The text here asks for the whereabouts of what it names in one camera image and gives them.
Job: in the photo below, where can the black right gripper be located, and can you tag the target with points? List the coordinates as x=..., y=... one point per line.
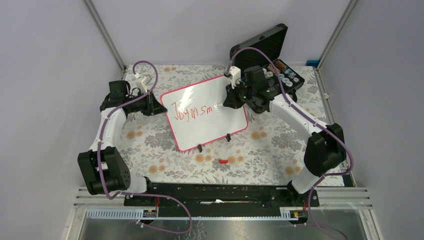
x=231, y=100

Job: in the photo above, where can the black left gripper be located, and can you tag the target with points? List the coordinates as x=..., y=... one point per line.
x=153, y=106

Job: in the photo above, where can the pink framed whiteboard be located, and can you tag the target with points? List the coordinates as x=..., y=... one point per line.
x=194, y=120

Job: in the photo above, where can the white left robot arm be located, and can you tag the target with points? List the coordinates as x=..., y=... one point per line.
x=102, y=167

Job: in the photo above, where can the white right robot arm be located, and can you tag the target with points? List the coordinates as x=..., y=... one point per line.
x=325, y=147

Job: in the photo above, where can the black poker chip case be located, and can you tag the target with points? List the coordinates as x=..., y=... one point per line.
x=271, y=49

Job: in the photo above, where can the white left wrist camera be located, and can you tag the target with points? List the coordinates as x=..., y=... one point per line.
x=144, y=82

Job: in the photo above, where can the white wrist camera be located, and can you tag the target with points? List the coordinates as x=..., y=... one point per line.
x=234, y=74
x=144, y=82

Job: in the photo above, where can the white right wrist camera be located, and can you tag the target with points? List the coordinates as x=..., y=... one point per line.
x=234, y=74

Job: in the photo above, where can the blue object behind frame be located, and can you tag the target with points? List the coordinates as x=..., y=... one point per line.
x=312, y=63

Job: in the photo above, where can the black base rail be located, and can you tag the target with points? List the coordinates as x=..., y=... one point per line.
x=216, y=200

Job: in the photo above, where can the white cable duct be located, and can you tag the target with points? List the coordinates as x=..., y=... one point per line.
x=149, y=214

